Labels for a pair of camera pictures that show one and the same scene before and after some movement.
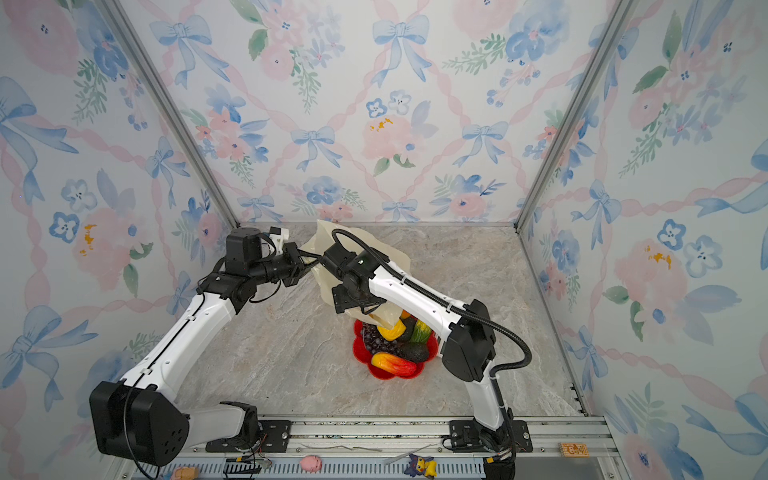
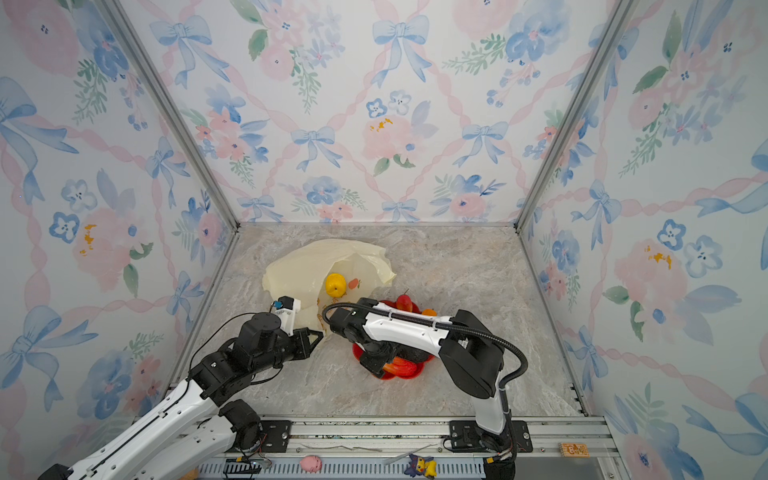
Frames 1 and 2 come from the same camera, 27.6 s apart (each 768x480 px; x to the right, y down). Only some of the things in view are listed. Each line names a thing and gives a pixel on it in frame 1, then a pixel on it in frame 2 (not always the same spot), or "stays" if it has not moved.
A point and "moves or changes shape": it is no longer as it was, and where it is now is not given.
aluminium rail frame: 400,448 stays
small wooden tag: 575,450 stays
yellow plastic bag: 397,255 moves or changes shape
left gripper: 291,253 -> 304,346
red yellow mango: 392,364 stays
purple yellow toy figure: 425,466 stays
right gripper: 340,299 -> 375,369
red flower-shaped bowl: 361,352 stays
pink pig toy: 311,463 stays
